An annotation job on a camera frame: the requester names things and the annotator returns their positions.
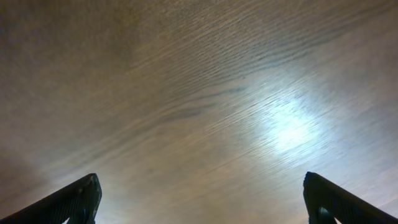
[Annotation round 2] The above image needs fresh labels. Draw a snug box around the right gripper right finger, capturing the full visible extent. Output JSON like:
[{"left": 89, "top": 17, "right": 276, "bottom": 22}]
[{"left": 303, "top": 172, "right": 397, "bottom": 224}]

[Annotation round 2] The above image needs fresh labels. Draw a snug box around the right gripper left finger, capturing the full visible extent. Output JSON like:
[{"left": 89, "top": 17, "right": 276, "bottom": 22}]
[{"left": 1, "top": 173, "right": 102, "bottom": 224}]

